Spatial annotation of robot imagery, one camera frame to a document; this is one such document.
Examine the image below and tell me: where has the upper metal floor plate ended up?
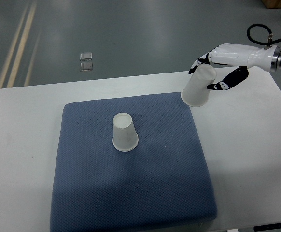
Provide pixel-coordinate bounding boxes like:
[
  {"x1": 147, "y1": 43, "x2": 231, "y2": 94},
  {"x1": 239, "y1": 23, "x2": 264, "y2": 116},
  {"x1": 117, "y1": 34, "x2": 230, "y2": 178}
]
[{"x1": 80, "y1": 52, "x2": 92, "y2": 60}]

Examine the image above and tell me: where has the white paper cup on cushion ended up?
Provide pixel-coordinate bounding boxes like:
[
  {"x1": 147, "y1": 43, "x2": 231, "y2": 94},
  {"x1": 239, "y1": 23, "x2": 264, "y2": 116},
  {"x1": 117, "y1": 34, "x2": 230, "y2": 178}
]
[{"x1": 112, "y1": 113, "x2": 139, "y2": 152}]

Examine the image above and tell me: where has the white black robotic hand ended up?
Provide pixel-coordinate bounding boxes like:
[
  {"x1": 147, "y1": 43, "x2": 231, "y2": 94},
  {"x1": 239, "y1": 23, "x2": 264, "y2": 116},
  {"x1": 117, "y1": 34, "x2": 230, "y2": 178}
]
[{"x1": 188, "y1": 43, "x2": 281, "y2": 90}]

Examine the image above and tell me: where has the blue mesh cushion pad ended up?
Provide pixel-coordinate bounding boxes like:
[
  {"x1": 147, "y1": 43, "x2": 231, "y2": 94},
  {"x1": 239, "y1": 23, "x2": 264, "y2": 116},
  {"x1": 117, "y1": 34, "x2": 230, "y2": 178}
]
[{"x1": 50, "y1": 92, "x2": 217, "y2": 232}]

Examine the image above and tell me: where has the brown cardboard box corner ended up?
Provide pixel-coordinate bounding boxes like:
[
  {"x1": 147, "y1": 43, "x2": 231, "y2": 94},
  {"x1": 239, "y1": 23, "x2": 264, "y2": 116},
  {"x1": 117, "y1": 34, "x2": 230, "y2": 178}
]
[{"x1": 261, "y1": 0, "x2": 281, "y2": 9}]

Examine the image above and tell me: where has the white paper cup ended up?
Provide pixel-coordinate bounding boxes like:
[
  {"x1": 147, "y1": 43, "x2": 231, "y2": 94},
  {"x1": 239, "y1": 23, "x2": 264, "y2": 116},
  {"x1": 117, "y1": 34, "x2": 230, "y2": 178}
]
[
  {"x1": 181, "y1": 64, "x2": 217, "y2": 107},
  {"x1": 112, "y1": 113, "x2": 139, "y2": 152}
]

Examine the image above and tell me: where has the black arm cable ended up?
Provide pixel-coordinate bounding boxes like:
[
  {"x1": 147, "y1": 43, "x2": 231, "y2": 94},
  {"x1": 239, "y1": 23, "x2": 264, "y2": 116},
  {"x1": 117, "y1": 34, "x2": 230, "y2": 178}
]
[{"x1": 247, "y1": 23, "x2": 281, "y2": 46}]

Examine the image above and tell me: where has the black table control panel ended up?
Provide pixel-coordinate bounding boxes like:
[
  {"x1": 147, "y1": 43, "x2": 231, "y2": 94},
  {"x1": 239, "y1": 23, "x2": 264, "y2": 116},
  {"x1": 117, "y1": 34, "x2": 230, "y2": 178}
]
[{"x1": 253, "y1": 223, "x2": 281, "y2": 232}]

